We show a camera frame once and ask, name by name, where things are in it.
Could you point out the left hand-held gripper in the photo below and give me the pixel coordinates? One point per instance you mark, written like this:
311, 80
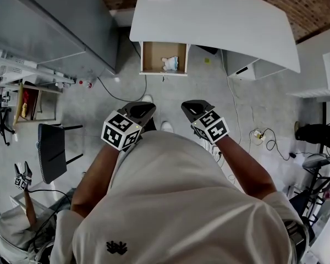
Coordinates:
118, 131

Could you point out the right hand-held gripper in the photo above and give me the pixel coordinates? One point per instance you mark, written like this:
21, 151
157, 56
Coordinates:
211, 125

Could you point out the white item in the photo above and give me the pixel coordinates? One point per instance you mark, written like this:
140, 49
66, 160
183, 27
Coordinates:
171, 63

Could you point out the wooden desk drawer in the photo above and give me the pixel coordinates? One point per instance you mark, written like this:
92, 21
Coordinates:
156, 55

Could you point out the person's left forearm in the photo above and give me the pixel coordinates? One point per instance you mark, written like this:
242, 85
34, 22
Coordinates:
96, 180

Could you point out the person's right forearm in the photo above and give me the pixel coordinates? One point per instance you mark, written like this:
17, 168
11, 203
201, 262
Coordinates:
244, 169

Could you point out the white desk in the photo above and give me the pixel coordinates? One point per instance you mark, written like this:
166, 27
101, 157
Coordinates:
217, 26

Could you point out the white socket strip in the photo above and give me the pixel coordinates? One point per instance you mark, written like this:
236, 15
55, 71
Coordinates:
215, 153

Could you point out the person's white shoe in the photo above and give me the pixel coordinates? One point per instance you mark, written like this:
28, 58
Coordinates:
167, 126
147, 98

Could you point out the white power strip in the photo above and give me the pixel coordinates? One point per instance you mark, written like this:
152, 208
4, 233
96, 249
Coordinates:
257, 135

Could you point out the white bottle with red cap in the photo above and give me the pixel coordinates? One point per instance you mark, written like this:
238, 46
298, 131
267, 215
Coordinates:
85, 83

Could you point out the yellow-green sticky note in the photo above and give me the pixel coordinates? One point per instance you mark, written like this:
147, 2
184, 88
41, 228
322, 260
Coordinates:
207, 61

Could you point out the white open shelf unit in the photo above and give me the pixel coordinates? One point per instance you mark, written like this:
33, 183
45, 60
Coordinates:
253, 67

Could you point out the person's white t-shirt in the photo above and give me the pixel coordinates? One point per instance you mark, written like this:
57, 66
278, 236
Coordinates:
176, 202

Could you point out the white cluttered shelf rack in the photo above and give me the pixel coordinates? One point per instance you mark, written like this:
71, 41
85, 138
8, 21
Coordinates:
19, 67

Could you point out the black bicycle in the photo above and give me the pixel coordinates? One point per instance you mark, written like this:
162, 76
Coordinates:
319, 180

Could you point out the grey metal cabinet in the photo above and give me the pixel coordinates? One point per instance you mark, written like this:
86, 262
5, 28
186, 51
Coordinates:
52, 23

